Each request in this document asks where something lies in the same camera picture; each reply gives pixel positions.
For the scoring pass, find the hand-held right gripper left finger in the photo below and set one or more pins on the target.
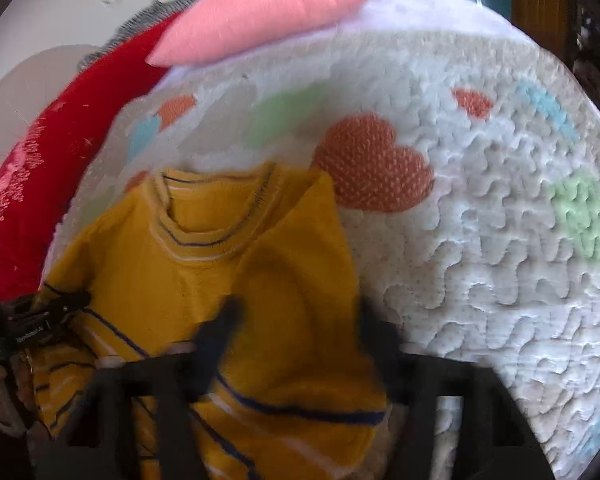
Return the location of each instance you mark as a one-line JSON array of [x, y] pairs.
[[219, 332]]

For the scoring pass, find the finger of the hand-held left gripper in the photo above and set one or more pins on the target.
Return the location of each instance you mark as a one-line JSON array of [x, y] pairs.
[[50, 317]]

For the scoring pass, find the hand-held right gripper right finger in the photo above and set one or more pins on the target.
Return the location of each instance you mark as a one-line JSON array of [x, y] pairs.
[[375, 335]]

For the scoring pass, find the yellow striped knit sweater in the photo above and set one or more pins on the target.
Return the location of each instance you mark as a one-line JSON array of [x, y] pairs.
[[280, 270]]

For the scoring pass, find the white quilted heart-print bedspread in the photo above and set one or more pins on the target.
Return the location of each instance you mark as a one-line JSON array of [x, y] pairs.
[[480, 210]]

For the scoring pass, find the red patterned blanket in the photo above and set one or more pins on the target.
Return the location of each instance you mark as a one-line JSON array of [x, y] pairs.
[[70, 140]]

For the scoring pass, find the white arched headboard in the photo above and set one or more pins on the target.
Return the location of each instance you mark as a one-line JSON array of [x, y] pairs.
[[30, 75]]

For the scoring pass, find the grey knit cloth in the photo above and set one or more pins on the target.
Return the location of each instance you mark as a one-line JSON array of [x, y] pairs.
[[130, 22]]

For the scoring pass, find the pink pillow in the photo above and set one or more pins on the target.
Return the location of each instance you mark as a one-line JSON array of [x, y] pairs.
[[260, 15]]

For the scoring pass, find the wooden door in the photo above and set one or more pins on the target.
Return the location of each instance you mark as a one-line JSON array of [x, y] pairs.
[[540, 0]]

